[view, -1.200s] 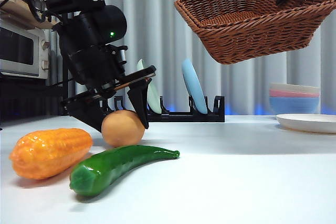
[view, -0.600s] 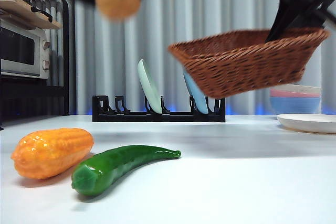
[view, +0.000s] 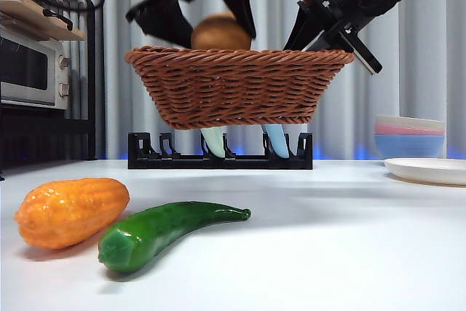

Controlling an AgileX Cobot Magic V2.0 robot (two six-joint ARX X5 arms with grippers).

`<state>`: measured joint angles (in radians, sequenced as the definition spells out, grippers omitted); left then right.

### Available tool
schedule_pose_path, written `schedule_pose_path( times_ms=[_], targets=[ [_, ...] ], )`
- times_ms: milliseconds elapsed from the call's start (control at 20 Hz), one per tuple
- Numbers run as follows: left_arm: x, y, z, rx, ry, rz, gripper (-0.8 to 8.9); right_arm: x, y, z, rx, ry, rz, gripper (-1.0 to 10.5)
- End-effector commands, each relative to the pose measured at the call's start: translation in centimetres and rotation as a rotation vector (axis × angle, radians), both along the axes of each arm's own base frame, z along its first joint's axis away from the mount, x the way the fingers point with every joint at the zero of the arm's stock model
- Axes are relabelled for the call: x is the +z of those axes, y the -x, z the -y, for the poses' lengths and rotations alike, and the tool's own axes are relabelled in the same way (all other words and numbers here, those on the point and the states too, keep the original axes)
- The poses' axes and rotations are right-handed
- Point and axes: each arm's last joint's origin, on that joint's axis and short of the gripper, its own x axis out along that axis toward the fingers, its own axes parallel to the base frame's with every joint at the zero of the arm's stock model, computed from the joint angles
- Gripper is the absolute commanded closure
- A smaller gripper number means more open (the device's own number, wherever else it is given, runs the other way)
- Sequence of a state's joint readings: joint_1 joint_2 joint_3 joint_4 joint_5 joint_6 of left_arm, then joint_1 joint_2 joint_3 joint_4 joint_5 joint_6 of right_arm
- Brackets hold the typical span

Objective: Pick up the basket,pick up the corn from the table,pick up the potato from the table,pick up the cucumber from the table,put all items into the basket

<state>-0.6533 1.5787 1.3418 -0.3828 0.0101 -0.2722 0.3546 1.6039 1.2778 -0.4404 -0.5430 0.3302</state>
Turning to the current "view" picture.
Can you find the pink bowl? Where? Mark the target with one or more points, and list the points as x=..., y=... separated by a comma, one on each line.
x=402, y=130

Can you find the beige bowl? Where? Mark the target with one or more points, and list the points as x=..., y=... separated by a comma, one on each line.
x=409, y=121

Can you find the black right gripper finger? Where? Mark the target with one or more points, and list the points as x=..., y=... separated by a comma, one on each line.
x=325, y=41
x=298, y=30

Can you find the black metal shelf frame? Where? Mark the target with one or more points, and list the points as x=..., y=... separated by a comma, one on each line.
x=91, y=70

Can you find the orange plastic corn cob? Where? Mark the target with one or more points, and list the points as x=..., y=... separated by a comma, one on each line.
x=69, y=212

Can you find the white plate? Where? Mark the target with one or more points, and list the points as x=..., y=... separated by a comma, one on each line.
x=426, y=170

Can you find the pale green plate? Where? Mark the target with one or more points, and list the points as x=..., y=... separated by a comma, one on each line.
x=215, y=141

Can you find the wooden shelf board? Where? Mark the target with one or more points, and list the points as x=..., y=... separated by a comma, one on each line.
x=56, y=33

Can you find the tan potato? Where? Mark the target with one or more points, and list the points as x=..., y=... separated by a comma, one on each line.
x=218, y=32

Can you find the blue bowl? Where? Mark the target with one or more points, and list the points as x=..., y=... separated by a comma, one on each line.
x=409, y=145

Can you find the light blue plate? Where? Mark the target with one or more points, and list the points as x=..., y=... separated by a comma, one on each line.
x=278, y=141

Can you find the black plate rack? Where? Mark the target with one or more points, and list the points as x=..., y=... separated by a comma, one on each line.
x=140, y=147

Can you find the cream toaster oven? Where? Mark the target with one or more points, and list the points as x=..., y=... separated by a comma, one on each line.
x=22, y=67

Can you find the grey curtain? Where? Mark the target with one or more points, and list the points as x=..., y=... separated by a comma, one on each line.
x=418, y=70

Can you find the brown wicker basket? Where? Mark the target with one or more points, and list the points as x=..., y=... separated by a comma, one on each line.
x=236, y=89

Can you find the green cucumber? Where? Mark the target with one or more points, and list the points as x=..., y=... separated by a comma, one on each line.
x=153, y=234

